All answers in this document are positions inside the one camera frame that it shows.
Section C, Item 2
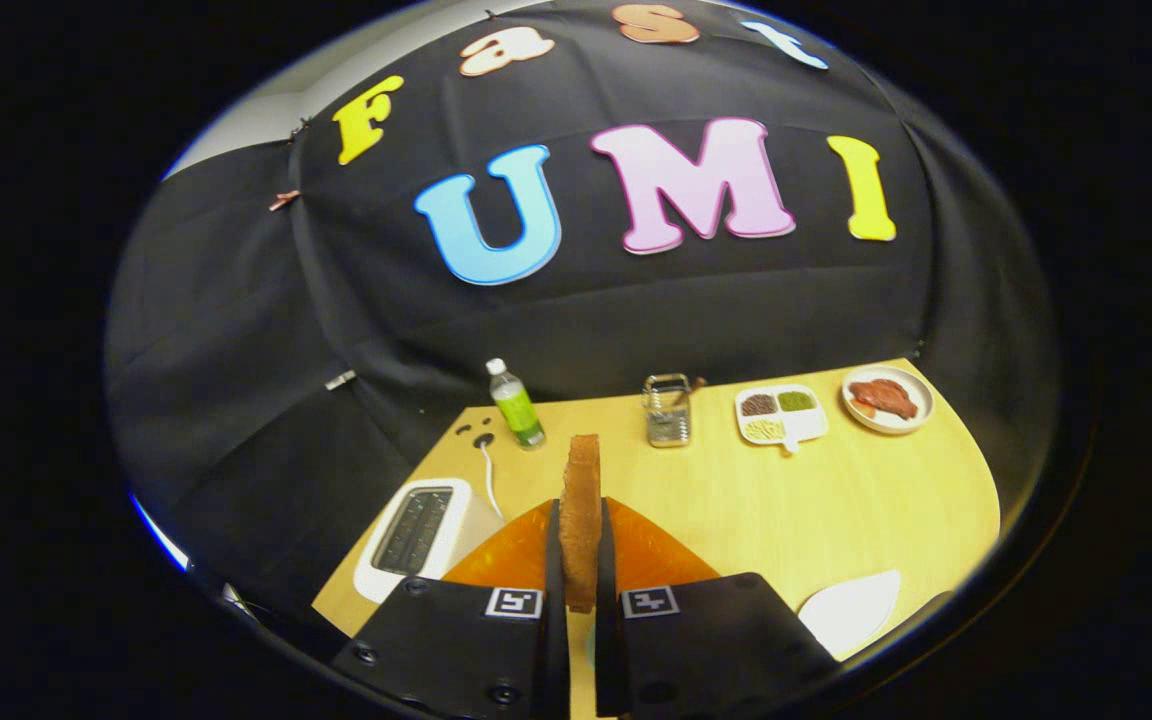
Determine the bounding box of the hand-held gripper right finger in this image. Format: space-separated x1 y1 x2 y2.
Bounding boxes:
593 497 839 719

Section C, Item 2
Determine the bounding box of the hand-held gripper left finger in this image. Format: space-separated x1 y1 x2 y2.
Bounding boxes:
329 498 571 720

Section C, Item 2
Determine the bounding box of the toast bread slice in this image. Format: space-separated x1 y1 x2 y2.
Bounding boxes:
558 434 604 614

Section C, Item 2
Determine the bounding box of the white toaster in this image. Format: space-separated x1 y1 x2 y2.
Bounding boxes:
353 478 502 605

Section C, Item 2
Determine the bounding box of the green label drink bottle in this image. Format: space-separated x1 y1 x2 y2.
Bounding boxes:
485 358 547 451

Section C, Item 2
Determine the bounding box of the white divided dish with beans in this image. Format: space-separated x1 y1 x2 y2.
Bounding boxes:
734 384 830 453

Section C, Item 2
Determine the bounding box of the white square plate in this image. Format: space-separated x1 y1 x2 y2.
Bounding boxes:
798 568 903 659

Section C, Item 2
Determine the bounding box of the white round meat plate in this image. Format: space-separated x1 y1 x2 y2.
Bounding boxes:
841 364 935 435

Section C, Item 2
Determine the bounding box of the brown meat slice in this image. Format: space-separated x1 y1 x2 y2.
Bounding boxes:
849 378 919 421

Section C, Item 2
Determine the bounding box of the white toaster power cable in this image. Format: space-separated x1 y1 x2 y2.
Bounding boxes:
476 440 505 521

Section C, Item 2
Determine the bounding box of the metal wire utensil holder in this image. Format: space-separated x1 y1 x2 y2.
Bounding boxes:
642 373 694 449

